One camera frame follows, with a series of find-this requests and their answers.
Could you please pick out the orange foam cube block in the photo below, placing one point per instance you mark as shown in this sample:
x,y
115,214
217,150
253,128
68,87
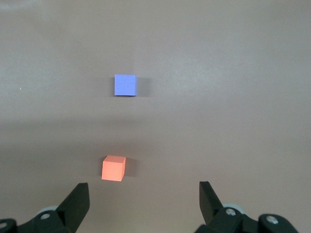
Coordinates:
x,y
113,168

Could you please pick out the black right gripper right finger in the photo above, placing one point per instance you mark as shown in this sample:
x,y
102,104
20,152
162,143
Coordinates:
x,y
211,208

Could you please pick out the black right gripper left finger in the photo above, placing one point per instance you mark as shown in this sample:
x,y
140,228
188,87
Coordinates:
x,y
73,206

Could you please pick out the purple foam cube block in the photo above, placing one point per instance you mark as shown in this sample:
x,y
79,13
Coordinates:
x,y
125,85

